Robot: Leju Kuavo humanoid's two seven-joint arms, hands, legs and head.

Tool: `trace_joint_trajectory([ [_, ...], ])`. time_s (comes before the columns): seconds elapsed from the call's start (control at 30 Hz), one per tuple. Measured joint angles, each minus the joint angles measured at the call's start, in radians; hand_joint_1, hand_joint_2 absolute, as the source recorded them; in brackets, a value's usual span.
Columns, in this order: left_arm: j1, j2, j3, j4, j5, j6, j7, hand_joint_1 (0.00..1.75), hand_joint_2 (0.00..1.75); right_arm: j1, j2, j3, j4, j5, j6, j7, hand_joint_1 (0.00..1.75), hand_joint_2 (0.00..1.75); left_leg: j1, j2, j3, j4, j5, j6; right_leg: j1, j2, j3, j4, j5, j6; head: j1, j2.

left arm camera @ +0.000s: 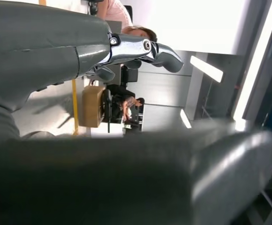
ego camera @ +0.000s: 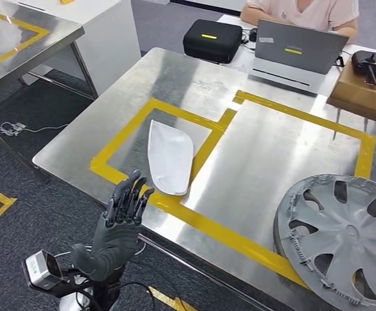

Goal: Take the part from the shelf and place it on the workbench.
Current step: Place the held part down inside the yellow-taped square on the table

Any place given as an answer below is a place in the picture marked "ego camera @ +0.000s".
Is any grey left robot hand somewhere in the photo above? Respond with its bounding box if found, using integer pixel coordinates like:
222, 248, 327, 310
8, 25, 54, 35
72, 170, 156, 283

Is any white curved plastic part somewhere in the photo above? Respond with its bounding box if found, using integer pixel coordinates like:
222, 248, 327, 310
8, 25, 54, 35
147, 119, 194, 197

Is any yellow workbench tape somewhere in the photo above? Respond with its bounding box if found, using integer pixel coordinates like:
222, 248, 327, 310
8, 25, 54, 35
90, 90, 376, 289

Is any steel workbench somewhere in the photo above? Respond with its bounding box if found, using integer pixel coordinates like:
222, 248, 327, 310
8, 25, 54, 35
32, 47, 376, 311

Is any white cabinet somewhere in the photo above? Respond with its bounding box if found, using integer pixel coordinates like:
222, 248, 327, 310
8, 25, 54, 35
20, 0, 143, 96

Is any steel side table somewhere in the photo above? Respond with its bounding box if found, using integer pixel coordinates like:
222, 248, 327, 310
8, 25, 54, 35
0, 0, 98, 102

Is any yellow side table tape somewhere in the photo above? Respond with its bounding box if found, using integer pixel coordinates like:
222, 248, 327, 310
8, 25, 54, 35
0, 12, 50, 75

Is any black zip case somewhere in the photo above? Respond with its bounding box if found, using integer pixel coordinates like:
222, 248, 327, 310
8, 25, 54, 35
183, 19, 243, 65

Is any grey wheel hubcap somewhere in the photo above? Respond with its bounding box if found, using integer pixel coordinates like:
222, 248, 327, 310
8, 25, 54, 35
273, 174, 376, 311

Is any grey laptop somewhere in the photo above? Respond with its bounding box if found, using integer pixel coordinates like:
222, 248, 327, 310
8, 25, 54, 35
248, 19, 350, 95

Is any person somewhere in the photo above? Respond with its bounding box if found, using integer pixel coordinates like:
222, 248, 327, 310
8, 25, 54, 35
239, 0, 359, 44

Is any brown cardboard box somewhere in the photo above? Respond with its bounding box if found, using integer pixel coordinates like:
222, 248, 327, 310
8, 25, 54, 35
327, 58, 376, 122

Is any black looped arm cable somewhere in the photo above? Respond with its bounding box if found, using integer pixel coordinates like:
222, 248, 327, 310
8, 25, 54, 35
116, 281, 158, 311

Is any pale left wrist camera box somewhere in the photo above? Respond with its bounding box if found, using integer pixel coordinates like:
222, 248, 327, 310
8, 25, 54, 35
22, 249, 67, 290

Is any white adapter with cable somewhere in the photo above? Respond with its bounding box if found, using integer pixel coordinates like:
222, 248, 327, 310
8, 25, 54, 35
0, 121, 69, 137

